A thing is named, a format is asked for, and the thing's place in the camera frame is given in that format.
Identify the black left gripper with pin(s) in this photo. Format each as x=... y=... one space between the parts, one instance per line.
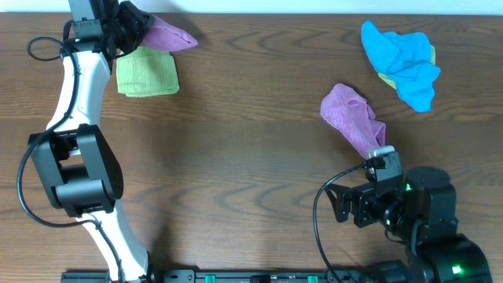
x=131 y=25

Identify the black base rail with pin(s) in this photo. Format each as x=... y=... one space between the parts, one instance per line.
x=192 y=276

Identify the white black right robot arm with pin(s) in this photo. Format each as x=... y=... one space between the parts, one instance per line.
x=417 y=209

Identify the yellow-green cloth under blue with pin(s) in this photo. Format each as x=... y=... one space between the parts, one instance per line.
x=392 y=83

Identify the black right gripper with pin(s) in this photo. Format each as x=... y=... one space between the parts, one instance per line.
x=362 y=196

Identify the folded green cloth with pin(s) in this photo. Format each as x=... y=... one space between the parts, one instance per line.
x=147 y=73

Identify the purple microfibre cloth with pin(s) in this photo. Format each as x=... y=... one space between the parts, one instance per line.
x=165 y=37

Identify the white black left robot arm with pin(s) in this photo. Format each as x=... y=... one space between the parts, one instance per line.
x=76 y=166

